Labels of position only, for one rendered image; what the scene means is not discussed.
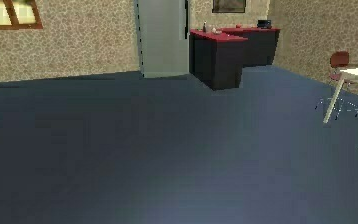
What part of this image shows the black cupboard with red worktop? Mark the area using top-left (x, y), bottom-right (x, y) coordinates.
top-left (188, 26), bottom-right (282, 92)

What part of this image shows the grey fridge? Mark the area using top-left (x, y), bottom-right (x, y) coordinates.
top-left (133, 0), bottom-right (191, 79)

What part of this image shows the black toaster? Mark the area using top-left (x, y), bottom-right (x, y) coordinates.
top-left (256, 19), bottom-right (273, 29)

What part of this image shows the red chair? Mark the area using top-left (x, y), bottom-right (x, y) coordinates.
top-left (314, 50), bottom-right (358, 120)

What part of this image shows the white table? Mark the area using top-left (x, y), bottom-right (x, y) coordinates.
top-left (322, 66), bottom-right (358, 125)

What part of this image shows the brown framed window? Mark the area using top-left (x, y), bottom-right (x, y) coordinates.
top-left (0, 0), bottom-right (44, 31)

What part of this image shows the black fridge handle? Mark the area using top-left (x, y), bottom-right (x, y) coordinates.
top-left (184, 0), bottom-right (190, 32)

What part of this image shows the dark framed wall picture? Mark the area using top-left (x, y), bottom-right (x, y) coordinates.
top-left (211, 0), bottom-right (247, 14)

